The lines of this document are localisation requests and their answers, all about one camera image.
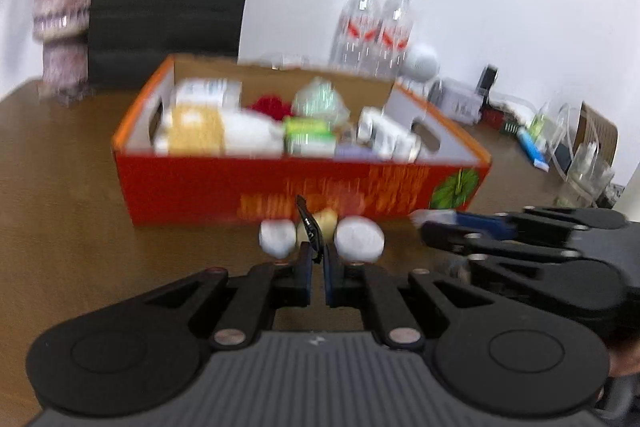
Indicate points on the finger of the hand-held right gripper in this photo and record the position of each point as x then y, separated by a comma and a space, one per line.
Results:
475, 244
485, 223

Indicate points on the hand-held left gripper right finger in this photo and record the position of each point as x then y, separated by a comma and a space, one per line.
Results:
332, 279

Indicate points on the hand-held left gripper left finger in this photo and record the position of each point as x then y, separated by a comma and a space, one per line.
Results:
300, 277

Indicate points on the white pompom hair clip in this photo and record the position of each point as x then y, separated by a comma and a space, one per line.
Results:
357, 239

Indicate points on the purple woven pouch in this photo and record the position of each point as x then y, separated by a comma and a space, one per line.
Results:
352, 152

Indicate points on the orange cardboard box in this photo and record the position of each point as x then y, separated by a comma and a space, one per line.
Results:
200, 187

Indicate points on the white charger adapter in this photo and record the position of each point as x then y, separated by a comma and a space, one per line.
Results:
385, 132

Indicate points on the green striped packet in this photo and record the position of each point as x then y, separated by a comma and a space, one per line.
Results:
307, 139

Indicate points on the red artificial rose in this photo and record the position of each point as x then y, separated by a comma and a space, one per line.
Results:
270, 106

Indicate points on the pale green organza flower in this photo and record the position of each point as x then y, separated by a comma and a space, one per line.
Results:
320, 102

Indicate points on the yellow white packet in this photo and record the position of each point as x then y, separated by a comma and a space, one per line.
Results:
195, 132

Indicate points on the white plastic jar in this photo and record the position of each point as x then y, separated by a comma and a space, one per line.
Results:
205, 92

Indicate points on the blue tube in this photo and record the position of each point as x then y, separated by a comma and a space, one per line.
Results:
530, 147

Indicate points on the dark red flat box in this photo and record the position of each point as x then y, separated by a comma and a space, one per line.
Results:
500, 119

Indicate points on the small green spray bottle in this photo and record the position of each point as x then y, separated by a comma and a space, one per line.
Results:
540, 122

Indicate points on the clear glass cup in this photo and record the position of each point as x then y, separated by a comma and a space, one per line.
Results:
590, 167

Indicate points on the grey tin box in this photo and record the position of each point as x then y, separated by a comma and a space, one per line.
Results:
457, 99

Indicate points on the black upright device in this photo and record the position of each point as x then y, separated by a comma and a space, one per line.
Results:
487, 79

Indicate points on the brown cardboard piece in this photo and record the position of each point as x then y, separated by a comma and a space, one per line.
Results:
602, 127

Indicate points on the white robot speaker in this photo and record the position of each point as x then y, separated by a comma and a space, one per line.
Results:
422, 59

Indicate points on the clear water bottle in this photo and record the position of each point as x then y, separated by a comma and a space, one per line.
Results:
357, 27
395, 37

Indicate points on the purple speckled vase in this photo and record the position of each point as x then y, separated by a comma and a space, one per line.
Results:
62, 7

